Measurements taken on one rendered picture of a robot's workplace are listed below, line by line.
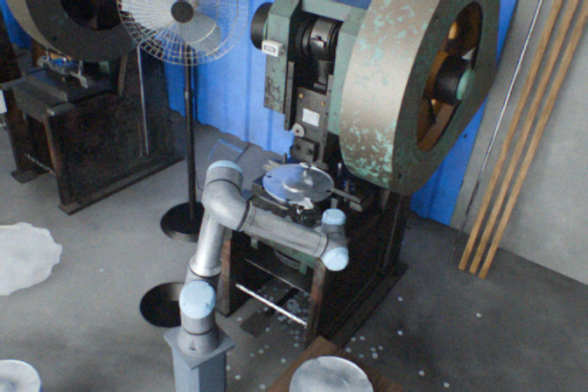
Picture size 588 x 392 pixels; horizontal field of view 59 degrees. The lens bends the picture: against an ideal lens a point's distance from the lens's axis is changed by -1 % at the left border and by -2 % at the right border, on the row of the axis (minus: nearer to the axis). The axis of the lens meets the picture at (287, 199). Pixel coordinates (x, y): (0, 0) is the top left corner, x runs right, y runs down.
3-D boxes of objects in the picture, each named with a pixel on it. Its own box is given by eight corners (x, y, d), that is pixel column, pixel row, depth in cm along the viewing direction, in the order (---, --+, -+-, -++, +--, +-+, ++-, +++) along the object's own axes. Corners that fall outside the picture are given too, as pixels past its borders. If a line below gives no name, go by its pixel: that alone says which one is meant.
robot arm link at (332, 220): (348, 227, 169) (344, 254, 175) (345, 206, 178) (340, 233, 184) (324, 226, 168) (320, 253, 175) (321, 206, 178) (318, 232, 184)
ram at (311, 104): (316, 167, 207) (325, 97, 191) (285, 154, 214) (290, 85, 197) (339, 151, 219) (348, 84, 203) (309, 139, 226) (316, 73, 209)
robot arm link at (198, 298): (178, 332, 178) (176, 304, 171) (184, 304, 189) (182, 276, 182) (213, 334, 179) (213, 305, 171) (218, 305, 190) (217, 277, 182)
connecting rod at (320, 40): (322, 115, 198) (332, 24, 178) (295, 106, 203) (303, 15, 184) (350, 99, 212) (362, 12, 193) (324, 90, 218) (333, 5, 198)
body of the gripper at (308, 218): (297, 206, 197) (307, 226, 188) (319, 204, 199) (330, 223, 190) (296, 222, 201) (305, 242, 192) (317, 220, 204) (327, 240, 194)
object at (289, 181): (341, 175, 225) (341, 173, 225) (322, 211, 202) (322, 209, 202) (277, 159, 232) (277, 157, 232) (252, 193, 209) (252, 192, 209)
